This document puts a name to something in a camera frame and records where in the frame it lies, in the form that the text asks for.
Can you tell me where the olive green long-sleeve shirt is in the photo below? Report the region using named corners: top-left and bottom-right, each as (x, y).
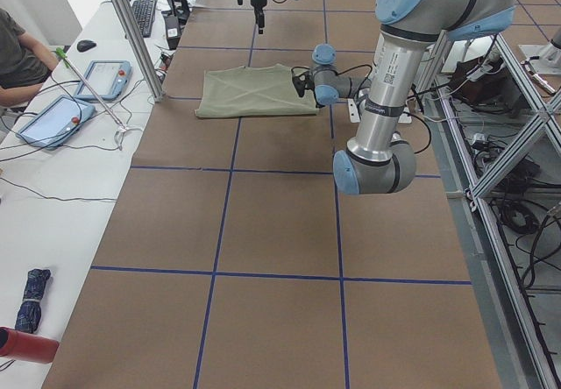
top-left (195, 64), bottom-right (319, 119)

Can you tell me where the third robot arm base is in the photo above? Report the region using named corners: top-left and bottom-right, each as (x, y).
top-left (518, 30), bottom-right (560, 76)

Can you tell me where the black computer keyboard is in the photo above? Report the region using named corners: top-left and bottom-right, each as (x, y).
top-left (131, 0), bottom-right (157, 38)

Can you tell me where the blue teach pendant far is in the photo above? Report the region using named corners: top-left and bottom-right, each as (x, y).
top-left (84, 60), bottom-right (131, 102)

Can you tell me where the blue teach pendant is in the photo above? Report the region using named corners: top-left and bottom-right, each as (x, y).
top-left (84, 60), bottom-right (131, 102)
top-left (16, 95), bottom-right (96, 149)

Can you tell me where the black computer mouse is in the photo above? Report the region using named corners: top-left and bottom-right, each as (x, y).
top-left (76, 39), bottom-right (97, 53)

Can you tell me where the long metal grabber stick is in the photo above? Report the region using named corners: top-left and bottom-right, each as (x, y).
top-left (55, 47), bottom-right (141, 150)

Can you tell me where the blue teach pendant near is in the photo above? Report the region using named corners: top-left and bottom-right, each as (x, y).
top-left (16, 95), bottom-right (96, 149)

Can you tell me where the seated person in grey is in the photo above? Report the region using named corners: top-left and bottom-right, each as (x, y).
top-left (1, 9), bottom-right (59, 108)

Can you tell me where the folded dark blue umbrella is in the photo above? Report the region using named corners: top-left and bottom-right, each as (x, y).
top-left (14, 268), bottom-right (51, 334)

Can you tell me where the red water bottle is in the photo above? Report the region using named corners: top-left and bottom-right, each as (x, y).
top-left (1, 327), bottom-right (60, 364)

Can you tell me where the aluminium frame post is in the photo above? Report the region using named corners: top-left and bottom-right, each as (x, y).
top-left (111, 0), bottom-right (164, 103)

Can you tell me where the aluminium frame cabinet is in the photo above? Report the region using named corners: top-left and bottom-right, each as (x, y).
top-left (414, 26), bottom-right (560, 388)

